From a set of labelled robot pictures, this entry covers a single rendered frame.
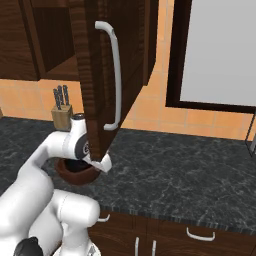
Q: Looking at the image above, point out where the brown bowl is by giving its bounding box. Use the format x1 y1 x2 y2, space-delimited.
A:
54 157 101 186

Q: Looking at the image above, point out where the dark wood drawer front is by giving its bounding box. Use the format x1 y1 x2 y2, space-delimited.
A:
88 209 149 242
155 218 256 256

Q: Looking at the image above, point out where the white drawer handle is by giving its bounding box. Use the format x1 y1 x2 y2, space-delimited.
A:
97 213 111 224
185 226 216 243

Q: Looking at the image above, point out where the black-handled knife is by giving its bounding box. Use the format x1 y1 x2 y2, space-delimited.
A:
57 85 66 110
52 88 62 111
62 84 71 107

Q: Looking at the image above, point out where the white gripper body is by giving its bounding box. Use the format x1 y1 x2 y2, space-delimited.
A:
83 152 113 174

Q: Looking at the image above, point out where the white cabinet door handle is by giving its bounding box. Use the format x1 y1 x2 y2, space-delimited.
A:
94 20 123 132

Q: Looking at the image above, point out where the dark-framed window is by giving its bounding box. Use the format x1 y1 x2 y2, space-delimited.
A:
165 0 256 115

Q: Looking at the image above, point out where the wooden knife block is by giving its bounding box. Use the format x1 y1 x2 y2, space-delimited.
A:
50 104 74 132

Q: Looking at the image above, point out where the dark wood cabinet door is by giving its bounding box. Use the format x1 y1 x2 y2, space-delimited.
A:
68 0 160 163

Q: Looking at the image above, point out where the dark wood cupboard door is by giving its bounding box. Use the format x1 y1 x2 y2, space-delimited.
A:
87 229 148 256
147 234 188 256

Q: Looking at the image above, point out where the dark wood wall cabinet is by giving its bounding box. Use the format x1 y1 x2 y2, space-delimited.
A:
0 0 81 82

